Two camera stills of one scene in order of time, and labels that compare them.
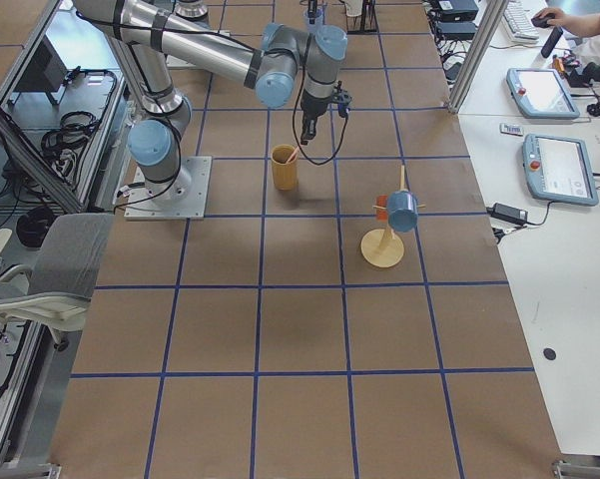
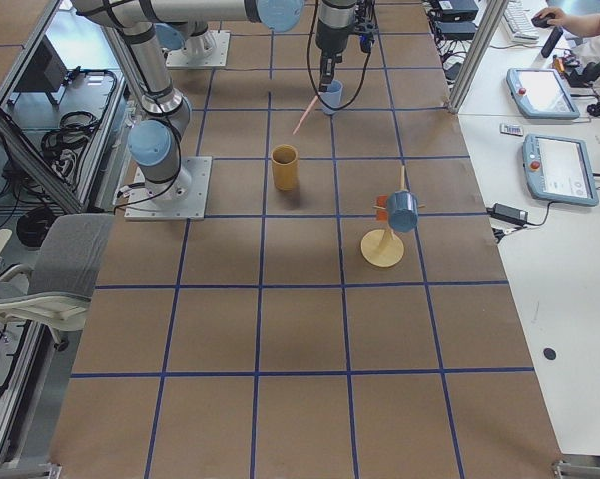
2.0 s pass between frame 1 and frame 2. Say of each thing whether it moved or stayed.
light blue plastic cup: moved
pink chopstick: moved
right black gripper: moved
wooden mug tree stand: stayed
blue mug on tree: stayed
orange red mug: stayed
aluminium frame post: stayed
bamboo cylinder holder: stayed
